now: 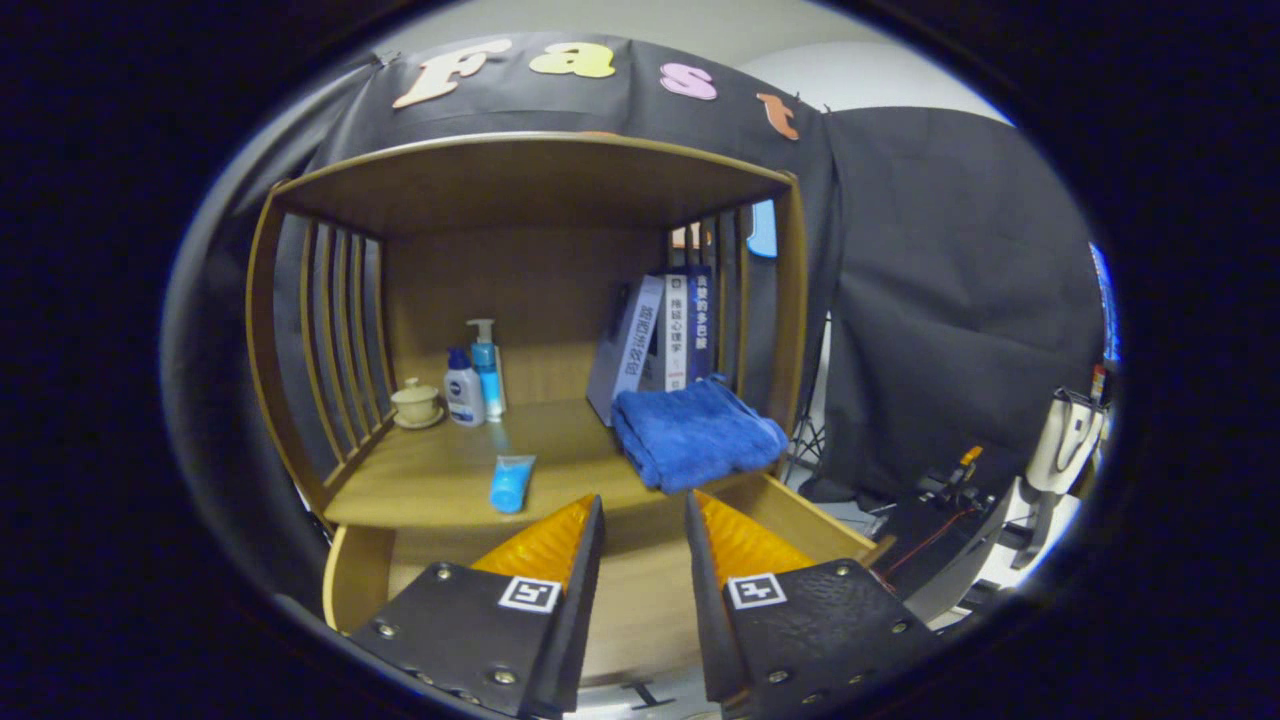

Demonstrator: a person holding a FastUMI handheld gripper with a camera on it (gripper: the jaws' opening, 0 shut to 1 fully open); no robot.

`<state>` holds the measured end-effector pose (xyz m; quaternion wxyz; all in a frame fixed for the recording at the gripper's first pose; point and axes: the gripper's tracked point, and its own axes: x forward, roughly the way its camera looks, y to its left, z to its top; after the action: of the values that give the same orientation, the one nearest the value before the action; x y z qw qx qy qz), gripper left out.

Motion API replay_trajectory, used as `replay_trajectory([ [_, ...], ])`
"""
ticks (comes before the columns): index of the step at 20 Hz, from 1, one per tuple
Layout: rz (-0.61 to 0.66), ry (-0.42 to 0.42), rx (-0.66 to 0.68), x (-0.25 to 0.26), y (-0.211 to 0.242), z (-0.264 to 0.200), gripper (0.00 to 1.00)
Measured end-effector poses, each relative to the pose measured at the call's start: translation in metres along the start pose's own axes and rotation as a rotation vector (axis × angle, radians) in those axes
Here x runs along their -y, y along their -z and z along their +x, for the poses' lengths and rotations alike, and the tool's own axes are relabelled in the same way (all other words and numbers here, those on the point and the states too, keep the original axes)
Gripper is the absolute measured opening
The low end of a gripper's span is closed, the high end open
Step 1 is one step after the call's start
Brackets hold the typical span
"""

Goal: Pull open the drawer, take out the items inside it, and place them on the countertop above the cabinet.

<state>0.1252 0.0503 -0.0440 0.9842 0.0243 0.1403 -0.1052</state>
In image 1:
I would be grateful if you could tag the white book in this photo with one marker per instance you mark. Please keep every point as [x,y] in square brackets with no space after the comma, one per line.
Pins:
[676,335]

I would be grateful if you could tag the wooden drawer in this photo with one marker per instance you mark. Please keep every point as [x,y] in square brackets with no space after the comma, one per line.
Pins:
[640,600]

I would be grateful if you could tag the black tripod stand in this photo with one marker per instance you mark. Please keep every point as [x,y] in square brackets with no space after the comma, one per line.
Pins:
[805,440]

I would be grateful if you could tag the blue folded towel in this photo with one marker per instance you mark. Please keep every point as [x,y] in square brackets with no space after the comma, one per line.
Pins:
[695,435]

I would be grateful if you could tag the blue and white tube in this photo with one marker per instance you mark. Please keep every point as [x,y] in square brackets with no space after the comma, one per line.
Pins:
[511,485]

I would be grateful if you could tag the wooden cabinet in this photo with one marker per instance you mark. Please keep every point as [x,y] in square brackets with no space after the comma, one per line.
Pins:
[530,290]

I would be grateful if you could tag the grey book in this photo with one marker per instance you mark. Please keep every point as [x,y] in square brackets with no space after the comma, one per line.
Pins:
[620,350]

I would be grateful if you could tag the white bottle with blue cap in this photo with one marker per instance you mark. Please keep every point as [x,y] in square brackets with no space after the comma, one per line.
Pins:
[463,395]

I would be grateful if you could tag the wooden countertop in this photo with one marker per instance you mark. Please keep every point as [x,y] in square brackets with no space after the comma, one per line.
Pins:
[440,480]

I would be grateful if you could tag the blue panel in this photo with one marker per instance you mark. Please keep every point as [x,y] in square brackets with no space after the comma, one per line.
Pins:
[1105,300]

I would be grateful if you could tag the cream lidded teacup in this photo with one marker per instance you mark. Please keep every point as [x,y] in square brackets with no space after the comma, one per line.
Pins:
[417,405]

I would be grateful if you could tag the blue pump bottle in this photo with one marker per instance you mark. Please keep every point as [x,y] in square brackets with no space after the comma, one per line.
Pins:
[487,380]

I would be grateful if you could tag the dark blue book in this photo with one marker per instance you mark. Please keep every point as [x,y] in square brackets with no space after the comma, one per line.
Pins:
[700,325]

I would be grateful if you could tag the black and orange tool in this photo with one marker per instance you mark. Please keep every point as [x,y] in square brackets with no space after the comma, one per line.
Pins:
[955,475]

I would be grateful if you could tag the white tote bag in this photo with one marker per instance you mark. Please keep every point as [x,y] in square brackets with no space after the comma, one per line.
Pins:
[1065,445]

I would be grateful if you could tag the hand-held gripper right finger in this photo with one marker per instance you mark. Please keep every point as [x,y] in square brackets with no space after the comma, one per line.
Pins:
[712,610]

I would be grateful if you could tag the black equipment case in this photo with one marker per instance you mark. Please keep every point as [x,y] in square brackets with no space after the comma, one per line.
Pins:
[930,540]

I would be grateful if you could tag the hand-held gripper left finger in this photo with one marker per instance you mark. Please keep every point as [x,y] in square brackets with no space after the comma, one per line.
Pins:
[575,610]

